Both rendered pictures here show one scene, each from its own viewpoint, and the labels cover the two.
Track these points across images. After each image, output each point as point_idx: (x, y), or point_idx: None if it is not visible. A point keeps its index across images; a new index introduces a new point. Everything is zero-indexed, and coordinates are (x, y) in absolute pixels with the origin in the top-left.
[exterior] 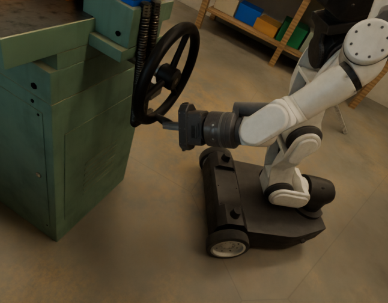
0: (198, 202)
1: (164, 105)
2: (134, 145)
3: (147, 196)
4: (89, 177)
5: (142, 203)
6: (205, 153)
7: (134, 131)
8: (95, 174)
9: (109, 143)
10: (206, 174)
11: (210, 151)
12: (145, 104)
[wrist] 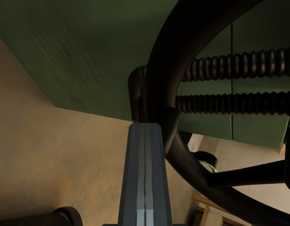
0: None
1: (185, 152)
2: (96, 128)
3: (24, 132)
4: (50, 36)
5: (12, 123)
6: (75, 216)
7: (114, 117)
8: (56, 50)
9: (98, 70)
10: (40, 220)
11: (76, 225)
12: (184, 103)
